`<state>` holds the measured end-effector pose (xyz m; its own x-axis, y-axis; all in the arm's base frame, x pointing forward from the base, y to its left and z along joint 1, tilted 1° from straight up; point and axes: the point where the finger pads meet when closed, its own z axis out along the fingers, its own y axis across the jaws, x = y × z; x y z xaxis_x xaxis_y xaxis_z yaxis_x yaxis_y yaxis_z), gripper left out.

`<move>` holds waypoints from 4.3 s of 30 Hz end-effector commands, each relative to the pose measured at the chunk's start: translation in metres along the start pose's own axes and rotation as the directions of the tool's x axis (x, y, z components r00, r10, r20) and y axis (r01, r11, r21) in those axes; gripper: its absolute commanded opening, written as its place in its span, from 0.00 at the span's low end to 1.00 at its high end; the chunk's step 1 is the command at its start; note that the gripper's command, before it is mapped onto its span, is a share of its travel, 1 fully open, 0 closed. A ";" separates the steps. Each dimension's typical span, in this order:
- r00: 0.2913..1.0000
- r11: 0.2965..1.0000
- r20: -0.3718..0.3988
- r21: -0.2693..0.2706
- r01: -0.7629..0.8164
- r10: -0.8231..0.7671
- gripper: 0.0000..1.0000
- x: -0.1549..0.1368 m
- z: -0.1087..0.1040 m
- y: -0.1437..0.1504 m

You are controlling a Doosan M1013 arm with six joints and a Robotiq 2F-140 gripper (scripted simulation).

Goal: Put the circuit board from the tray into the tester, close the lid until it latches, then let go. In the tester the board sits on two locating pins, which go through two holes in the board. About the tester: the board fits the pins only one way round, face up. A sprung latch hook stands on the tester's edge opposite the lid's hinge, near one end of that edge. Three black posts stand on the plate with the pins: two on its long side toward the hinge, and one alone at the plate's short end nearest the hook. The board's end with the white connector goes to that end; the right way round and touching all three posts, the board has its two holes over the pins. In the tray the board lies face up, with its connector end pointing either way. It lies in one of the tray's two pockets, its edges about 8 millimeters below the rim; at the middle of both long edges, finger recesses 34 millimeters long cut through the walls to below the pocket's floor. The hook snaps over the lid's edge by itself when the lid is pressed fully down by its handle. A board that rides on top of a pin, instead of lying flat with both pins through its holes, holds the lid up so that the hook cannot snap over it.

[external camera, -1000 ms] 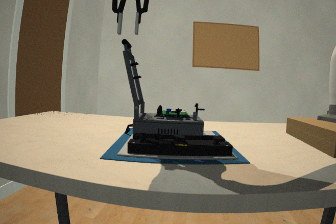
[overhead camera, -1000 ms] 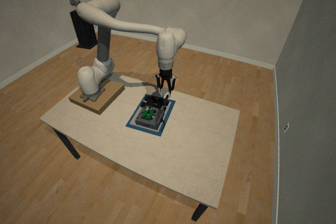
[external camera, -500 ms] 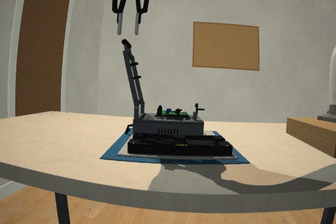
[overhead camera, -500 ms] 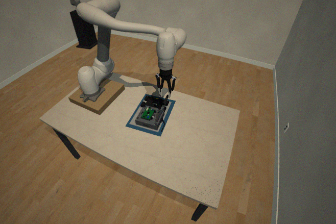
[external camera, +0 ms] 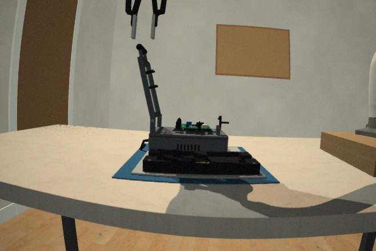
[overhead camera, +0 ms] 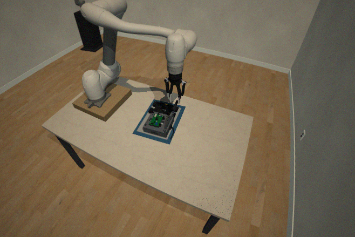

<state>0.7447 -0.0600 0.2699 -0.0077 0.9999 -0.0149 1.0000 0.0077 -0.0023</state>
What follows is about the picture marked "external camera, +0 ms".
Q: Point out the green circuit board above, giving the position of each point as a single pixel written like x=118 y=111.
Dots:
x=189 y=125

